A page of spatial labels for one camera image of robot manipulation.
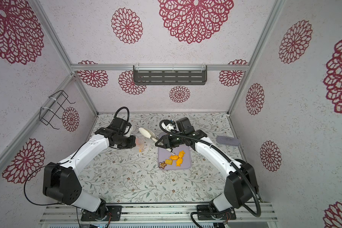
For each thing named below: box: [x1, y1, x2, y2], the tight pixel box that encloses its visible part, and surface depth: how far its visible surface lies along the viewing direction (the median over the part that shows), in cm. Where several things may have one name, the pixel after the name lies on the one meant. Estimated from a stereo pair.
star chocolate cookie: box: [158, 161, 167, 170], surface depth 92 cm
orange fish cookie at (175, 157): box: [169, 154, 180, 161], surface depth 94 cm
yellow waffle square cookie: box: [164, 159, 173, 165], surface depth 94 cm
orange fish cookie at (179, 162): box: [175, 157, 183, 167], surface depth 94 cm
